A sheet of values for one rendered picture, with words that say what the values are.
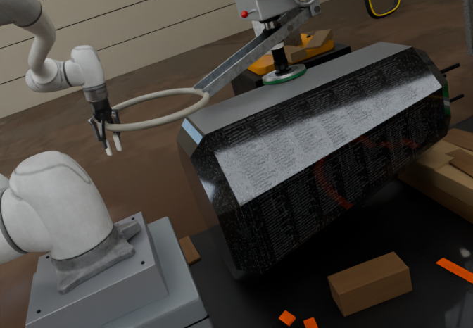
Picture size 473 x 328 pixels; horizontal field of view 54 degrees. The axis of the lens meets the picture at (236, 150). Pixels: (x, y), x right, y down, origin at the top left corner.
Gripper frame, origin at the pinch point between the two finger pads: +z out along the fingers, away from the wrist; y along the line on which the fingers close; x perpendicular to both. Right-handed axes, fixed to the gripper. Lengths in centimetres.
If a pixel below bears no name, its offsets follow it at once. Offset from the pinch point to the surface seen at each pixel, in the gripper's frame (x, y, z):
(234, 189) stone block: -50, 15, 19
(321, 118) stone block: -63, 59, 6
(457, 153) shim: -95, 126, 47
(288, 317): -65, 15, 74
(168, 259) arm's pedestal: -79, -39, 5
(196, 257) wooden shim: 7, 31, 79
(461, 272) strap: -114, 68, 72
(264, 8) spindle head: -36, 69, -40
